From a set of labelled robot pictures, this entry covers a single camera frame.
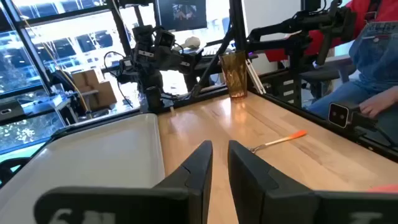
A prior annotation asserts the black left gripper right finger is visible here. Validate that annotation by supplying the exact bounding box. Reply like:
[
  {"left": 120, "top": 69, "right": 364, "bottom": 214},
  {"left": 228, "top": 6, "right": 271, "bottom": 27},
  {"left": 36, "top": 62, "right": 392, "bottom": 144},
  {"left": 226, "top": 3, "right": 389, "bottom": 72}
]
[{"left": 228, "top": 139, "right": 398, "bottom": 224}]

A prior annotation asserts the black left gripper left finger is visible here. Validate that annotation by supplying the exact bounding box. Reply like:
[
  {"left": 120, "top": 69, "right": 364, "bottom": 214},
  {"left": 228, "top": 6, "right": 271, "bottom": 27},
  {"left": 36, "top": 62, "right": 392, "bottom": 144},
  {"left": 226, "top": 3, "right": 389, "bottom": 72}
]
[{"left": 33, "top": 139, "right": 214, "bottom": 224}]

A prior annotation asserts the metal fork orange handle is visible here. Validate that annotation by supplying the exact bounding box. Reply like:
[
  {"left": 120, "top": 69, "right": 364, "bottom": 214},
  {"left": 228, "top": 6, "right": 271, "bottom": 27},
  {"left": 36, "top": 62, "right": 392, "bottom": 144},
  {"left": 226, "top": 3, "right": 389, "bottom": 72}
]
[{"left": 248, "top": 129, "right": 308, "bottom": 154}]

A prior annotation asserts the brown wooden cup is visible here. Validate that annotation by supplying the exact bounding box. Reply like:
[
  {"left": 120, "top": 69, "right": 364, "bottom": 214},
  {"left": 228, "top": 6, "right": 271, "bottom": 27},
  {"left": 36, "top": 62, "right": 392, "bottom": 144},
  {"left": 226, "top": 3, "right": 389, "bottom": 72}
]
[{"left": 218, "top": 50, "right": 249, "bottom": 100}]

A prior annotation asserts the grey plastic tray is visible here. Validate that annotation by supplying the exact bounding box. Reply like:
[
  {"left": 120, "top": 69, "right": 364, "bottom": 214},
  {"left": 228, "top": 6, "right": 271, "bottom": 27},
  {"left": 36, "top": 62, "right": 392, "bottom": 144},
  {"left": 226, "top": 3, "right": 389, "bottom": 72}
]
[{"left": 0, "top": 112, "right": 165, "bottom": 224}]

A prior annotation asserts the black computer monitor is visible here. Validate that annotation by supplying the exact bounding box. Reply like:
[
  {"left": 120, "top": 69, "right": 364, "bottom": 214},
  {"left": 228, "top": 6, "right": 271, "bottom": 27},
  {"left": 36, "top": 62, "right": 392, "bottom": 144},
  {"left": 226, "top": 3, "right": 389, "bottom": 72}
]
[{"left": 157, "top": 0, "right": 208, "bottom": 32}]

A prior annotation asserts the brown cardboard box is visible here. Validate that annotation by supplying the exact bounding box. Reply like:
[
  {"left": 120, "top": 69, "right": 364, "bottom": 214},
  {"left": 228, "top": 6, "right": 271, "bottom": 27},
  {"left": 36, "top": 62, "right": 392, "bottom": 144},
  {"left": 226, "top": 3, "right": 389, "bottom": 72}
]
[{"left": 71, "top": 68, "right": 118, "bottom": 110}]

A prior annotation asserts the person's hand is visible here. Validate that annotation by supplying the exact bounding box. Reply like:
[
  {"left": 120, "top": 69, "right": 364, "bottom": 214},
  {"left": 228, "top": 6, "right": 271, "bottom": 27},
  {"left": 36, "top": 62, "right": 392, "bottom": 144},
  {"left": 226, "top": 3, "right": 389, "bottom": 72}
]
[{"left": 358, "top": 86, "right": 398, "bottom": 119}]

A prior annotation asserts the person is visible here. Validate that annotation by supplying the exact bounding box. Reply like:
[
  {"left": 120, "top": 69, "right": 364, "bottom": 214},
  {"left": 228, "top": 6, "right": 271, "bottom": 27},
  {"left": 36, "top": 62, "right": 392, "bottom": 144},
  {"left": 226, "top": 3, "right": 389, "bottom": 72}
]
[{"left": 264, "top": 0, "right": 398, "bottom": 147}]

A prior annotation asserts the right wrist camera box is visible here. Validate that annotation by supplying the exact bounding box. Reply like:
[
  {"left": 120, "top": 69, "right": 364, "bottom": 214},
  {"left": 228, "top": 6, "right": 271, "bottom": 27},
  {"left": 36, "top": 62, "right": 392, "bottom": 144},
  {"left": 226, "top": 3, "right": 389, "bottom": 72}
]
[{"left": 154, "top": 29, "right": 175, "bottom": 49}]

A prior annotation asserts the yellow power cable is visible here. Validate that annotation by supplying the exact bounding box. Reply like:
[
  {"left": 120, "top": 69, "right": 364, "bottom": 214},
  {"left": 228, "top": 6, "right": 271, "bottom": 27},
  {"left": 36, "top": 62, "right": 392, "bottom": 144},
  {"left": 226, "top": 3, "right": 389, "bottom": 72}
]
[{"left": 12, "top": 2, "right": 91, "bottom": 114}]

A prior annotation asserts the small table-level camera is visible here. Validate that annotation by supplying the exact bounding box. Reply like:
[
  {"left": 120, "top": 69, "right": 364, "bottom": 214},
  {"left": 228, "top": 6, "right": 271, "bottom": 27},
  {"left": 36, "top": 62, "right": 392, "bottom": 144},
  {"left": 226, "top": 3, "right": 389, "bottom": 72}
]
[{"left": 328, "top": 101, "right": 379, "bottom": 130}]

